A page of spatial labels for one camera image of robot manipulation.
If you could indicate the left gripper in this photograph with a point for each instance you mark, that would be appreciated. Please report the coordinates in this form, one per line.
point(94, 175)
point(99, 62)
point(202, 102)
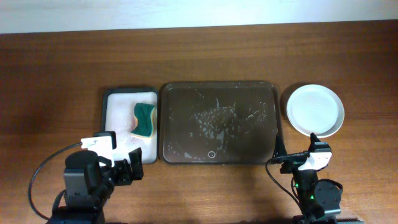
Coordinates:
point(123, 167)

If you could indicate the large brown serving tray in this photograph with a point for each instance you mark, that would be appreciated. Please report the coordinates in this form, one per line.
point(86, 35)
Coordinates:
point(232, 122)

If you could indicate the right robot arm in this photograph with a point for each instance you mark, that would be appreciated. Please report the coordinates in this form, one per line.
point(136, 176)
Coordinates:
point(318, 199)

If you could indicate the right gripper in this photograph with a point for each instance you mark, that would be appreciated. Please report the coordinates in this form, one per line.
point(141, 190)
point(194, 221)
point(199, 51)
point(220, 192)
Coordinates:
point(280, 155)

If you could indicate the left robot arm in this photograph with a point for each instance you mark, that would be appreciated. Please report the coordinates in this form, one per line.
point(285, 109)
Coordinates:
point(91, 176)

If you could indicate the white cloth in tray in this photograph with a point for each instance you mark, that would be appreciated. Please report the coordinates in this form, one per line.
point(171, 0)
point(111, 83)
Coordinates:
point(120, 118)

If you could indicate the pale green plate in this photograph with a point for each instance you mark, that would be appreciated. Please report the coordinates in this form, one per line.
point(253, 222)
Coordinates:
point(315, 109)

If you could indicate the small black tray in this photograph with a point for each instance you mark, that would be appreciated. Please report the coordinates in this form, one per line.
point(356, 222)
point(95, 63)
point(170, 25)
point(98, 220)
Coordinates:
point(121, 90)

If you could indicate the green and yellow sponge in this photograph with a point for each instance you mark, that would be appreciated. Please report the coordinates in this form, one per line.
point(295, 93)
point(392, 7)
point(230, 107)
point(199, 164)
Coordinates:
point(143, 115)

